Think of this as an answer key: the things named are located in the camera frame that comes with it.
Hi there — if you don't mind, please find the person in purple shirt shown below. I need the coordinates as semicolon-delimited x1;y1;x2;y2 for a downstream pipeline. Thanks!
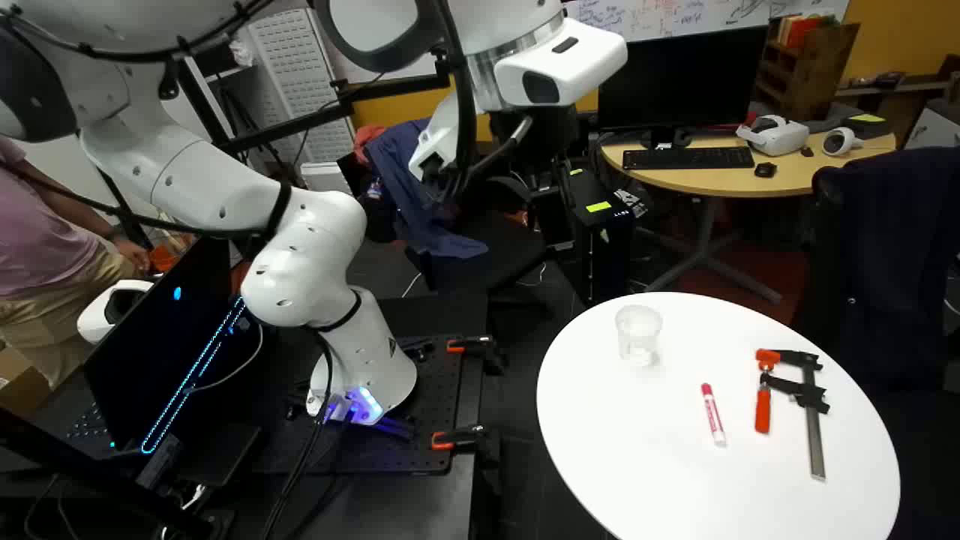
0;138;153;386

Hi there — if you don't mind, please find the red black bar clamp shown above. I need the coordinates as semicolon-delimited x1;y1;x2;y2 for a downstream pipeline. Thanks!
753;344;833;482

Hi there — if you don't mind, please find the black computer monitor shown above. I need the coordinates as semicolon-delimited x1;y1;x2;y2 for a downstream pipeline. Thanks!
596;23;770;138

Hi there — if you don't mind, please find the white VR headset with strap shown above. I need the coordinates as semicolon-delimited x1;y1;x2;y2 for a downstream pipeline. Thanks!
736;111;813;160

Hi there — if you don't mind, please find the brown wooden shelf box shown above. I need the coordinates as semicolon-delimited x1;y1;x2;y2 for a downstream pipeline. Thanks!
753;12;865;124

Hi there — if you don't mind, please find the dark navy jacket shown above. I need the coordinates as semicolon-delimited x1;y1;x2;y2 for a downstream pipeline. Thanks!
833;147;960;399

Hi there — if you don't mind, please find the brown cardboard box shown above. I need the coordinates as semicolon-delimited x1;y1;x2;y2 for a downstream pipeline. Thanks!
0;364;55;417

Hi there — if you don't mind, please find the white headset with dark visor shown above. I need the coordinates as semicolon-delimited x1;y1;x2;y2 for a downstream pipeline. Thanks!
76;276;159;349

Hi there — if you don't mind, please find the clear plastic cup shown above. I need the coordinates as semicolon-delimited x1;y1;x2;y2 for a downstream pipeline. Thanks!
613;302;666;373

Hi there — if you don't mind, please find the black keyboard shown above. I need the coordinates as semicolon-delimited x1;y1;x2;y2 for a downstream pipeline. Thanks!
621;143;757;171

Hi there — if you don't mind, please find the white perforated panel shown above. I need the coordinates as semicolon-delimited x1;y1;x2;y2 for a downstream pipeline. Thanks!
244;10;356;167

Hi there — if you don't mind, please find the blue jacket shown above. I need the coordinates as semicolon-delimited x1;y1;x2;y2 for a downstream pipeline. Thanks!
363;118;493;263

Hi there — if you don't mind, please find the white VR controller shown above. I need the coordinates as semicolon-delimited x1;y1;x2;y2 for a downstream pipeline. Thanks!
818;124;865;157

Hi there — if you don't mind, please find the red and white marker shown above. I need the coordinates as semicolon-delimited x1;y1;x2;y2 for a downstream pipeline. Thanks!
695;381;729;450

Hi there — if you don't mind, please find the black laptop with blue lines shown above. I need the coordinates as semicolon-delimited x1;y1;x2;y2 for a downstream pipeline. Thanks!
82;235;267;459

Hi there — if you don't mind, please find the small orange black clamp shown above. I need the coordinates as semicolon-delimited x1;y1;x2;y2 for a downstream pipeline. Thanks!
428;420;493;455
443;333;505;370

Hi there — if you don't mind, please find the whiteboard with writing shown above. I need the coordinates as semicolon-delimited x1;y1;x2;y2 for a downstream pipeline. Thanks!
565;0;853;45

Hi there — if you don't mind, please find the round wooden desk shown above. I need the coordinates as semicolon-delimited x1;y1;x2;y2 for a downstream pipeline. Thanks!
596;124;901;302

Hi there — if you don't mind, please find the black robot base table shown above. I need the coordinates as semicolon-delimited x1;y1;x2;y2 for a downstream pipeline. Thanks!
0;287;493;540

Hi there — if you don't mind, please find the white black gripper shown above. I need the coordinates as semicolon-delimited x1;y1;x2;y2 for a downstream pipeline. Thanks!
493;16;631;111

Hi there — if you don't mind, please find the black box with green light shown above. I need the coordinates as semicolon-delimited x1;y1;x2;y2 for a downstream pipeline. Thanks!
558;163;638;302

